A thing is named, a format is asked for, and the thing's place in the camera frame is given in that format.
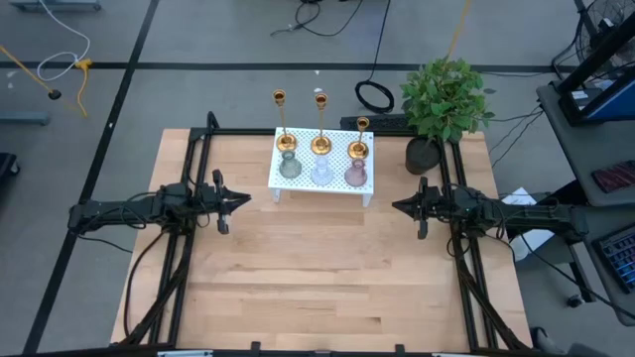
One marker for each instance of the black caster wheel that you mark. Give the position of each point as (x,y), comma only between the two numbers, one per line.
(575,300)

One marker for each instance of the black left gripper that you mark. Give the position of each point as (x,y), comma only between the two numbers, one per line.
(213,201)

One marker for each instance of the grey desk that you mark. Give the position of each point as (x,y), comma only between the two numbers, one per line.
(570,149)

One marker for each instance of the black floor object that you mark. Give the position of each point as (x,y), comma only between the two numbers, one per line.
(6,166)

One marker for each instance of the dark red flat item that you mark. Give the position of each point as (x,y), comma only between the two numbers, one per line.
(615,176)

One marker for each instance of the green leafy plant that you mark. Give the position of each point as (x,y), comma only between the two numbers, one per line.
(444,99)

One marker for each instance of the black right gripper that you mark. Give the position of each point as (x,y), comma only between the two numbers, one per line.
(434,205)

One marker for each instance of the tall brass candlestick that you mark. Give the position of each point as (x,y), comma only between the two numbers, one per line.
(321,145)
(286,143)

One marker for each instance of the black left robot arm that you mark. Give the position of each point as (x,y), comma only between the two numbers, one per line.
(114,210)

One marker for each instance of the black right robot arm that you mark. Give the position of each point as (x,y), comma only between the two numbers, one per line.
(536,215)

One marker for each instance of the white perforated metal shelf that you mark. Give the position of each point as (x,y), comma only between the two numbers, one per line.
(304,144)

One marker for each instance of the black table clamp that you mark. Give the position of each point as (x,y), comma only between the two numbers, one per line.
(399,349)
(255,347)

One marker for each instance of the black fan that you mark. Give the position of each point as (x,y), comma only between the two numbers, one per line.
(620,10)

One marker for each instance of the blue screen device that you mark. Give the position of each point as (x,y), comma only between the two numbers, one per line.
(617,101)

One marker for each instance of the orange rod with black tip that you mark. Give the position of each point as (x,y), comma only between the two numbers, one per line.
(54,93)

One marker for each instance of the blue backlit keyboard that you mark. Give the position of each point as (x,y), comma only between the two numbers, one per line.
(620,255)

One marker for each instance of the green glass candle holder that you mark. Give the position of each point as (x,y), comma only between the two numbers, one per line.
(290,168)

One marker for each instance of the pink glass candle holder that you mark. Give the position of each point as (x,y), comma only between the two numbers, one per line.
(355,176)

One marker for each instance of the short brass candlestick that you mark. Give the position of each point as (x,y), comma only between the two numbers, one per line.
(358,150)

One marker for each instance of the white paper sheet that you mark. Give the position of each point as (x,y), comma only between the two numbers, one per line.
(531,245)

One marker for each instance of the black aluminium frame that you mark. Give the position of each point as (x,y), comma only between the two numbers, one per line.
(238,132)

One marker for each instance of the black plant pot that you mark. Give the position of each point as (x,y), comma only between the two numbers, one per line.
(421,156)

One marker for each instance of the clear glass candle holder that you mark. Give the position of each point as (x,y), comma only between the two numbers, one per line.
(322,174)

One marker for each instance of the black diagonal stand bar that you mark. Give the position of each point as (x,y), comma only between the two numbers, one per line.
(602,47)

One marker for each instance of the grey furniture foot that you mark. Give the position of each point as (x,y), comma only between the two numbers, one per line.
(54,5)
(22,118)

